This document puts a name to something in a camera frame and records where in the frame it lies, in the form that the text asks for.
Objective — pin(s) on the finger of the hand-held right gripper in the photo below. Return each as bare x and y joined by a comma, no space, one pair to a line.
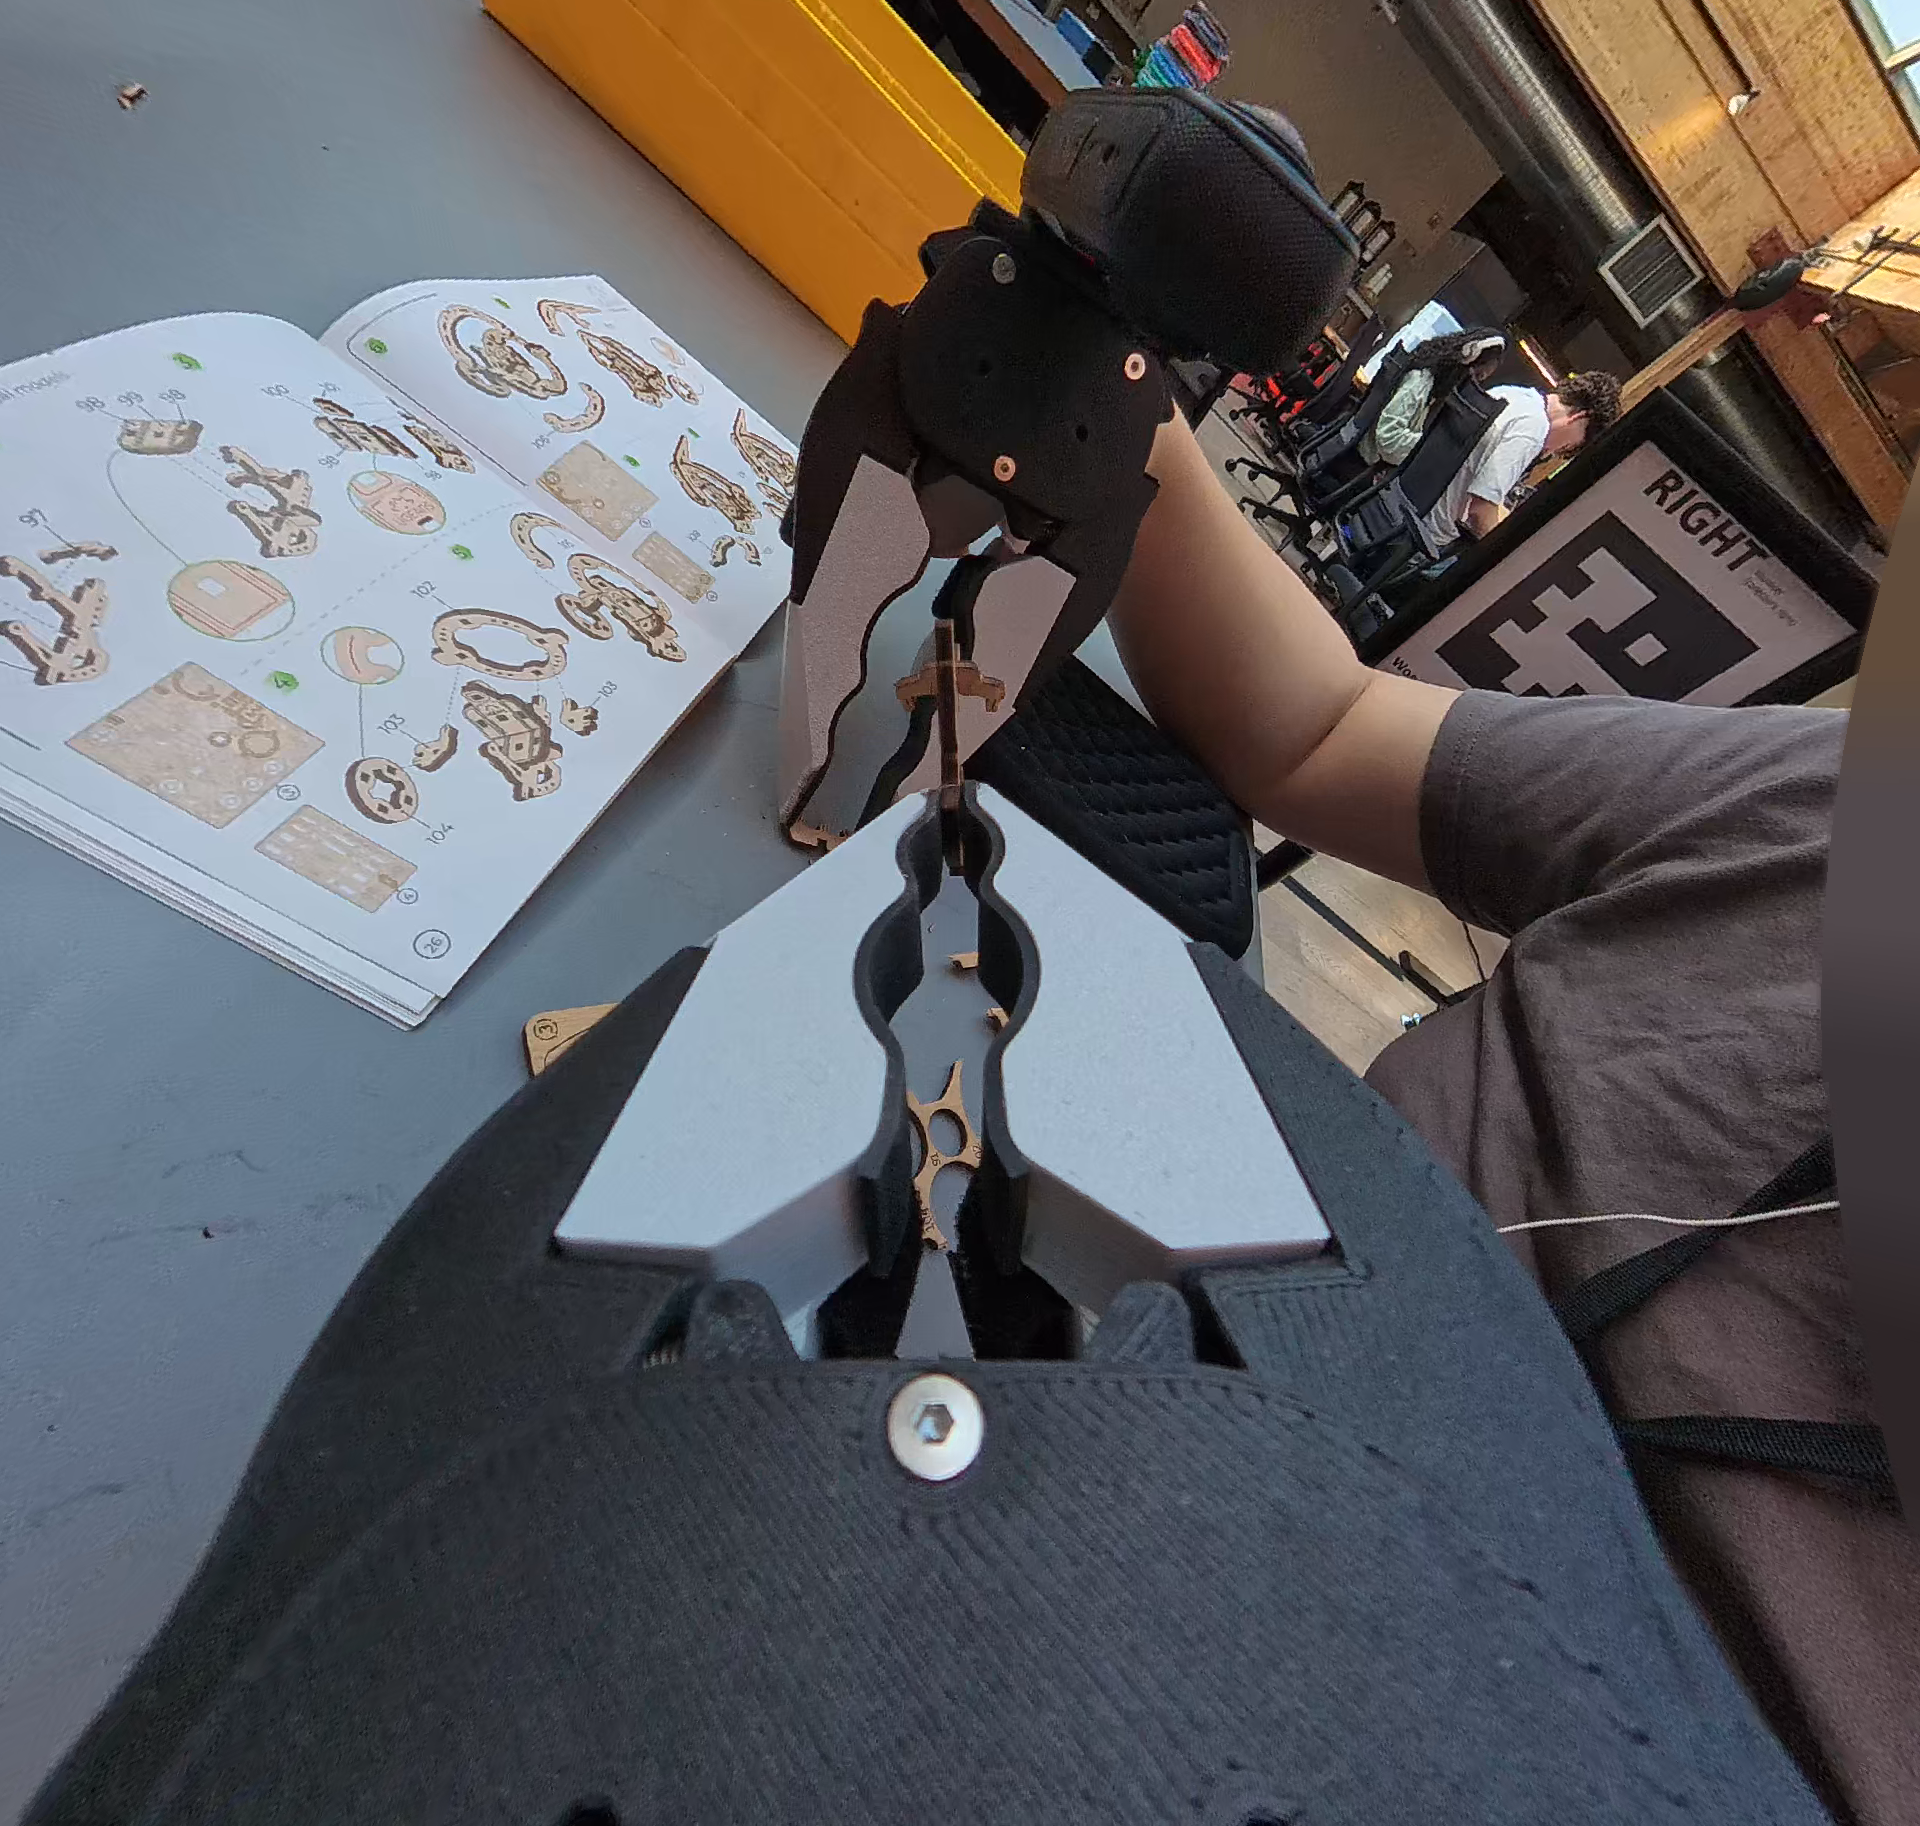
847,567
1037,627

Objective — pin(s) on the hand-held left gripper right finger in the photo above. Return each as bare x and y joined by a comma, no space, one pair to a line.
1141,1092

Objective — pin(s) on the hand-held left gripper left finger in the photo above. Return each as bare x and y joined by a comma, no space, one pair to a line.
751,1077

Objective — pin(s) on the thin wooden disc part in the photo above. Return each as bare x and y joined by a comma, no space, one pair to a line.
948,761

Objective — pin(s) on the wooden parts sheet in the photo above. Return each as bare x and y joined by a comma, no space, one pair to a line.
563,1039

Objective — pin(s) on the loose wooden cut-out piece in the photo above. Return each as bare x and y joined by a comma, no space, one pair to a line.
957,1125

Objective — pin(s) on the black mesh wrist rest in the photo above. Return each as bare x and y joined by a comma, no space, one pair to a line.
1141,806

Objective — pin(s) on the row of black office chairs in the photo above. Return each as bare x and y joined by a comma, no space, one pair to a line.
1351,507

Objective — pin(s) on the stack of colourful cloths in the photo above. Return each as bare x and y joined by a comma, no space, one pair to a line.
1181,51

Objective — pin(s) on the yellow plastic bin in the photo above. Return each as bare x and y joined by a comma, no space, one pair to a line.
720,57

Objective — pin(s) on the person's grey shirt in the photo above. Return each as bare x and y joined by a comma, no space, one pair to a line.
1621,957

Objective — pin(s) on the open assembly instruction booklet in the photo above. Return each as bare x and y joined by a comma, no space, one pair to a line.
301,627

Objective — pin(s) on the framed black-white marker sign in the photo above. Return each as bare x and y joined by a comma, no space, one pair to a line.
1621,612

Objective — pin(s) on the white vent grille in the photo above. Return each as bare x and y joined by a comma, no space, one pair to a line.
1650,272

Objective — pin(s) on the grey ventilation duct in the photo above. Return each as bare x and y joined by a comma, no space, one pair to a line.
1486,57

